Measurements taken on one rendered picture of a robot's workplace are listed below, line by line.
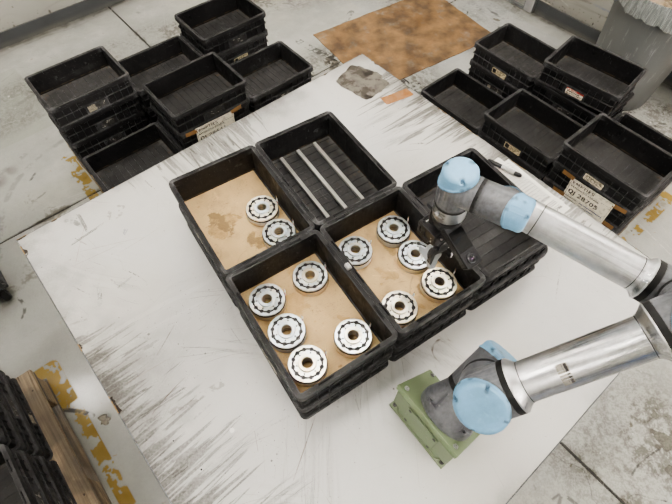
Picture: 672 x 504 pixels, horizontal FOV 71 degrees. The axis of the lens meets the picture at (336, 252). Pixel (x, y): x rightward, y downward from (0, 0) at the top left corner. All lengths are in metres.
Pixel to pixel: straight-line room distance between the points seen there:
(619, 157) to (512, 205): 1.57
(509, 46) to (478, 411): 2.44
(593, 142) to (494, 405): 1.71
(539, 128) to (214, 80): 1.66
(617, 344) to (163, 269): 1.29
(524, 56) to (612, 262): 2.12
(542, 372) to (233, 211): 1.02
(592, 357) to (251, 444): 0.87
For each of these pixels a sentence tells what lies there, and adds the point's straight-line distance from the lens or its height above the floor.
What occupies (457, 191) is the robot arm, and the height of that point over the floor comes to 1.33.
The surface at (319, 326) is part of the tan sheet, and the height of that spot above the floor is 0.83.
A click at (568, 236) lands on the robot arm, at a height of 1.23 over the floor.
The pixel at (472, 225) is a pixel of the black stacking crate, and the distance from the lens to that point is 1.55.
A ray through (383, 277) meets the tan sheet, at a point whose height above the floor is 0.83.
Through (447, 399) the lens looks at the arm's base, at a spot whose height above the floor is 0.91.
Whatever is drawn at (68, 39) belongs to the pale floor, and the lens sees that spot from 4.15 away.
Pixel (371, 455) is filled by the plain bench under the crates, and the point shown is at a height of 0.70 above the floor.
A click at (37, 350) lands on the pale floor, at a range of 2.56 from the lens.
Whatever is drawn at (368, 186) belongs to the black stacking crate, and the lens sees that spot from 1.59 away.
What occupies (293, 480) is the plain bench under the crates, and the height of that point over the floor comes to 0.70.
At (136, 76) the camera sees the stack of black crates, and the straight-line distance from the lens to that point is 2.94.
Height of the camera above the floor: 2.04
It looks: 58 degrees down
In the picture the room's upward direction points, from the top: 1 degrees clockwise
